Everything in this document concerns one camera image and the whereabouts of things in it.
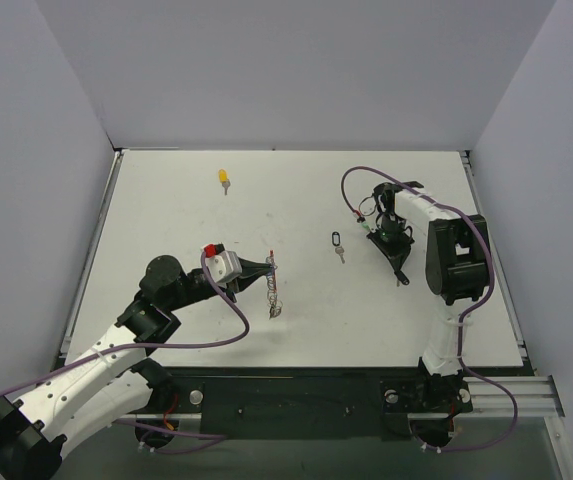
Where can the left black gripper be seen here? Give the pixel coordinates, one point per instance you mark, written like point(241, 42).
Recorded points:
point(251, 272)

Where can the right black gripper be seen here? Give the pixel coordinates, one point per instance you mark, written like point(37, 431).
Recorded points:
point(393, 250)

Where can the keys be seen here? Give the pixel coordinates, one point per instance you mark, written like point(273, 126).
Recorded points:
point(402, 279)

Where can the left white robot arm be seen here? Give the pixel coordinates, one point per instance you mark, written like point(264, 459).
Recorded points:
point(116, 375)

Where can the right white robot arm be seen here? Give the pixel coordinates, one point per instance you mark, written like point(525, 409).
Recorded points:
point(458, 272)

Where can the black tag key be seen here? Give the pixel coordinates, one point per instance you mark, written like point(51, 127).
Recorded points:
point(337, 245)

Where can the yellow tag key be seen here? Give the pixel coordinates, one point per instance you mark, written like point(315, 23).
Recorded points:
point(224, 180)

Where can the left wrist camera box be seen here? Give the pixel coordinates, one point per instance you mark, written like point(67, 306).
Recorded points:
point(220, 266)

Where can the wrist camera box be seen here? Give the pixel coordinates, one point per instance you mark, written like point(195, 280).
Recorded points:
point(362, 222)
point(220, 266)

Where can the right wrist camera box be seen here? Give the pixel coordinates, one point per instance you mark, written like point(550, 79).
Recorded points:
point(362, 222)

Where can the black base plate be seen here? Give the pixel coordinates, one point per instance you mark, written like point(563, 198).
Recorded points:
point(301, 403)

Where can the aluminium frame rail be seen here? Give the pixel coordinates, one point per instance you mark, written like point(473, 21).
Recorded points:
point(501, 397)

